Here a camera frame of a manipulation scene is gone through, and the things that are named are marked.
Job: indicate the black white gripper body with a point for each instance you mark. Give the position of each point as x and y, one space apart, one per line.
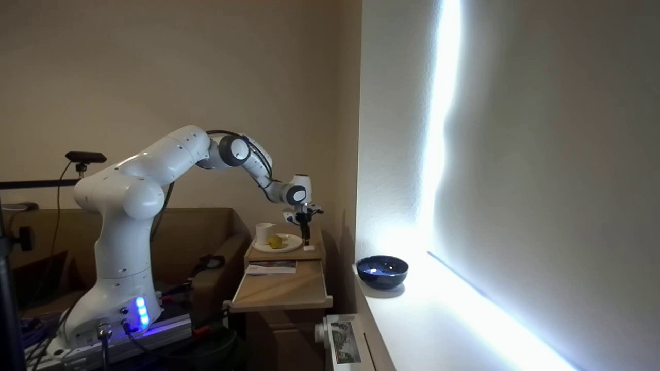
301 214

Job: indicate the black camera on stand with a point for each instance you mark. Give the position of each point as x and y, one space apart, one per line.
83 159

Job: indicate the yellow lemon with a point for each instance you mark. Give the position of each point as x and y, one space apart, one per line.
274 242

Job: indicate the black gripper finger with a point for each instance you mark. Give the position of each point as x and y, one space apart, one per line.
301 234
307 231

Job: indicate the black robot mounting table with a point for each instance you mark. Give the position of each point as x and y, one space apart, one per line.
129 338

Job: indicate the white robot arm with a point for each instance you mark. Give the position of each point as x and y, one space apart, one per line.
131 198

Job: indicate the wooden nightstand cabinet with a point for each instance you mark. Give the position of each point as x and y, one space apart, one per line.
283 341

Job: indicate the white round plate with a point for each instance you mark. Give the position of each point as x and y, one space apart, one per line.
288 242

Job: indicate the blue bowl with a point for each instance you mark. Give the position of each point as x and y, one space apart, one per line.
381 272

